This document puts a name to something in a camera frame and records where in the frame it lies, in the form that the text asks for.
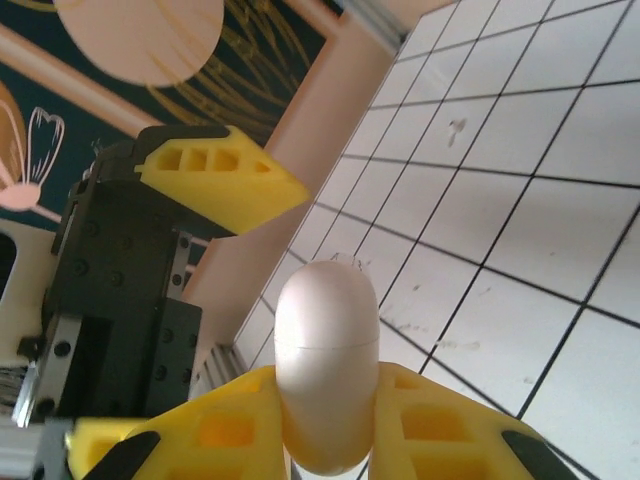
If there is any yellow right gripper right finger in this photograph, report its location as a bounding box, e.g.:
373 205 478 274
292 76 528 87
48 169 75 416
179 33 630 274
372 363 576 480

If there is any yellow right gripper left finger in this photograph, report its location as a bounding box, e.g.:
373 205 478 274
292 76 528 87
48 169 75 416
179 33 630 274
102 364 292 480

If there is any white earbud charging case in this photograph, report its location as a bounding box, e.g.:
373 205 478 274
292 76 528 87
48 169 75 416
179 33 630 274
273 260 379 476

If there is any aluminium table edge strip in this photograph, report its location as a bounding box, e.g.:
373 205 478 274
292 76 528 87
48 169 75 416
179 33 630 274
197 342 244 401

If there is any aluminium mounting rail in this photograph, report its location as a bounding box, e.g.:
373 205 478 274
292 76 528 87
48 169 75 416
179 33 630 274
0 364 71 480

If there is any aluminium frame post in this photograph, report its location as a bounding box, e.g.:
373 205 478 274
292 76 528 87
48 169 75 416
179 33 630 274
344 0 409 49

